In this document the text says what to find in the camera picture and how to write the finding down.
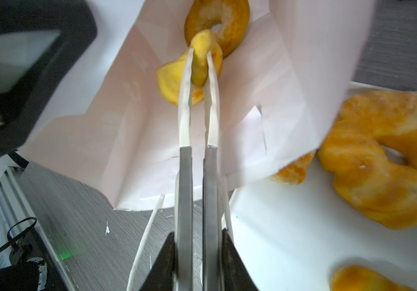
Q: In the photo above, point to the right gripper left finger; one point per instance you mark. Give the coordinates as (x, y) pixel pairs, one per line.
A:
(184, 195)

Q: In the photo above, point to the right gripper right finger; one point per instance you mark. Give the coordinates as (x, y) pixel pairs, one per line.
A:
(212, 233)

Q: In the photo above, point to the white plastic tray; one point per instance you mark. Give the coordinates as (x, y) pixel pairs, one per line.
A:
(293, 238)

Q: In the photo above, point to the red white paper bag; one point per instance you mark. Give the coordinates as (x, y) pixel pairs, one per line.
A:
(128, 121)

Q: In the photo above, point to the yellow fake croissant bread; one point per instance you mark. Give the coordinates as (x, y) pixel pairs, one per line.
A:
(169, 76)

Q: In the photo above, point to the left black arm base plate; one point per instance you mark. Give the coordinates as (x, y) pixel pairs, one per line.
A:
(32, 268)

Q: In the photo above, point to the fake ring donut bread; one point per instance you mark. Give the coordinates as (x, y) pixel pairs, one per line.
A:
(232, 16)

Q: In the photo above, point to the pale fake bread roll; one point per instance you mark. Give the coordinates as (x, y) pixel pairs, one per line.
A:
(296, 171)

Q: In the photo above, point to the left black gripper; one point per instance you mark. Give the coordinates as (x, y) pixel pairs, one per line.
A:
(40, 41)

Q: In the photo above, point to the yellow fake braided bread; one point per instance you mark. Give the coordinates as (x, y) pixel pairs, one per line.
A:
(371, 150)

